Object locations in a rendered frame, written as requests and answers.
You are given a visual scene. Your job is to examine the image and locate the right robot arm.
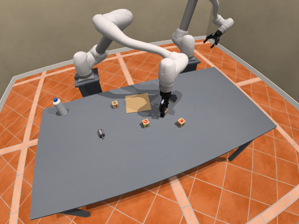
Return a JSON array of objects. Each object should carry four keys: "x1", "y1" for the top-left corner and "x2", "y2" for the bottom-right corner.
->
[{"x1": 73, "y1": 9, "x2": 188, "y2": 93}]

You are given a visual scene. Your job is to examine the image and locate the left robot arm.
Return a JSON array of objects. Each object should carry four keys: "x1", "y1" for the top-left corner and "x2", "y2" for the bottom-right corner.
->
[{"x1": 172, "y1": 0, "x2": 234, "y2": 61}]

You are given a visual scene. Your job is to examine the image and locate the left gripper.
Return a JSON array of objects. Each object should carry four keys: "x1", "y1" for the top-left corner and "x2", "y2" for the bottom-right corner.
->
[{"x1": 203, "y1": 30, "x2": 222, "y2": 48}]

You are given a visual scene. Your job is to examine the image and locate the tan flat mat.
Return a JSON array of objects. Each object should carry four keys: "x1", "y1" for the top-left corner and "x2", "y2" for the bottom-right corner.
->
[{"x1": 125, "y1": 93, "x2": 152, "y2": 113}]

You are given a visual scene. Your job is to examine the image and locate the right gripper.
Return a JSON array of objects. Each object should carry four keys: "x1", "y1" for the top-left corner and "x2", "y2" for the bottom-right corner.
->
[{"x1": 160, "y1": 91, "x2": 171, "y2": 117}]

